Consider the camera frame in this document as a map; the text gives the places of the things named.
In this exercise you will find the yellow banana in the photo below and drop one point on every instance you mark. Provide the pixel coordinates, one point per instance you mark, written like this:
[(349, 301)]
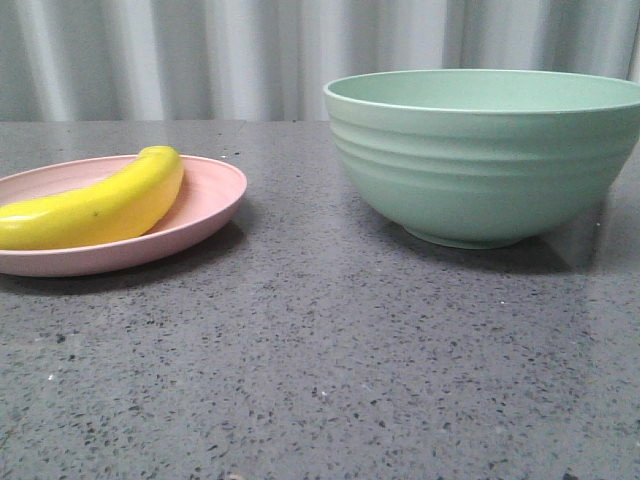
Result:
[(125, 205)]

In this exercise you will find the grey-white curtain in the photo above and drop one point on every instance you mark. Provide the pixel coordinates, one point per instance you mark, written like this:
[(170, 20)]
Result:
[(269, 60)]

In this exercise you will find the pink plate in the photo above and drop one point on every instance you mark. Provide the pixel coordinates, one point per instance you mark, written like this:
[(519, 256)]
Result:
[(210, 195)]

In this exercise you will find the green ribbed bowl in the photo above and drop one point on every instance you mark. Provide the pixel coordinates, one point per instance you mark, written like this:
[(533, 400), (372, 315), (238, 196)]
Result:
[(481, 158)]

